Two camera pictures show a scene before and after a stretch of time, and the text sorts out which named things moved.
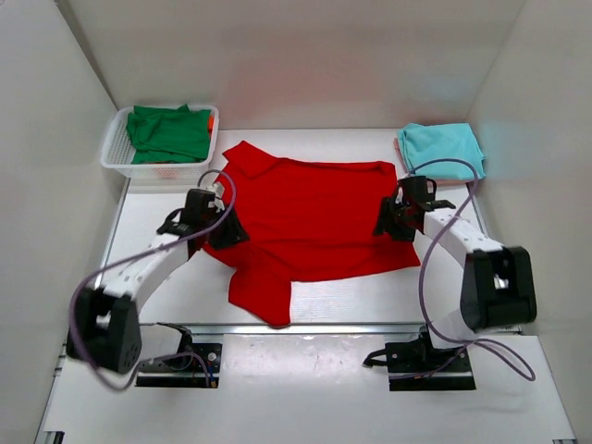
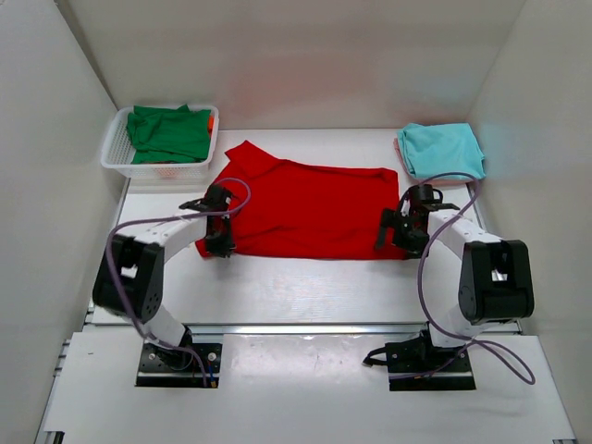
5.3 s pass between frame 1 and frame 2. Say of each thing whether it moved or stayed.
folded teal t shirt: stayed
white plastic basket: stayed
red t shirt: moved
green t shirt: stayed
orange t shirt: stayed
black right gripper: moved
